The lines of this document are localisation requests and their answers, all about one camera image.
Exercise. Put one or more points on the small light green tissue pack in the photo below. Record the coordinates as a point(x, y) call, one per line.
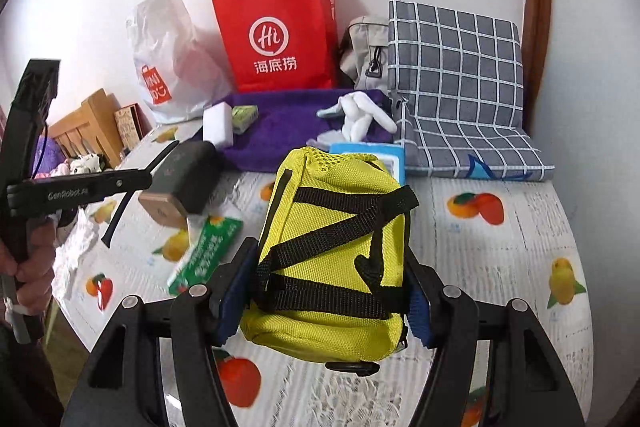
point(245, 118)

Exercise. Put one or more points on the red paper carrier bag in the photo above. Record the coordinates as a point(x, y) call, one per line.
point(275, 7)

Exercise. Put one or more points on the dark brown rectangular box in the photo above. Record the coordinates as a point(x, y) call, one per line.
point(190, 177)

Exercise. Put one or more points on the brown patterned book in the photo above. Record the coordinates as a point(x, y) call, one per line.
point(127, 124)

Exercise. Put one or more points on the white plastic shopping bag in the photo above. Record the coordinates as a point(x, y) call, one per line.
point(170, 57)

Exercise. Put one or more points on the light blue carton box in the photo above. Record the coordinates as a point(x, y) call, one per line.
point(385, 162)

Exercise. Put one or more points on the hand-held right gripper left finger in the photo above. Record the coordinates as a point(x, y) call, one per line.
point(235, 302)

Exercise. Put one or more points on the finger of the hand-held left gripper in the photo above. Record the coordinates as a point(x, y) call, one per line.
point(125, 184)

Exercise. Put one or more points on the white knit glove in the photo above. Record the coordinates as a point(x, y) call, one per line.
point(362, 112)
point(330, 112)

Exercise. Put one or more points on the grey checked seat cushion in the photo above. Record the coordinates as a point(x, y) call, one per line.
point(460, 82)

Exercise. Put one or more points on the beige canvas bag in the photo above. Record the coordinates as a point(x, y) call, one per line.
point(365, 52)

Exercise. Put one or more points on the large green tissue pack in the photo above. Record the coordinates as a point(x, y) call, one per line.
point(210, 252)

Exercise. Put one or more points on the white sponge block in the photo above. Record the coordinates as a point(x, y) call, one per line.
point(218, 127)

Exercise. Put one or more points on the fruit print plastic tablecloth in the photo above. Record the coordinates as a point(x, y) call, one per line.
point(500, 257)

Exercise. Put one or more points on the purple towel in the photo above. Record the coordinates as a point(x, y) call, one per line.
point(285, 127)

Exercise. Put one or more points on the wooden bed headboard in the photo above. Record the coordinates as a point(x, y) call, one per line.
point(90, 122)

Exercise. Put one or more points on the person's left hand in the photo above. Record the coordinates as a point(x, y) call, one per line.
point(40, 267)

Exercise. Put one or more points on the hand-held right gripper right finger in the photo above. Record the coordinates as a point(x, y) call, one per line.
point(419, 312)

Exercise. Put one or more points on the white black patch pillow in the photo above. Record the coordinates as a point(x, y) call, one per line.
point(85, 164)

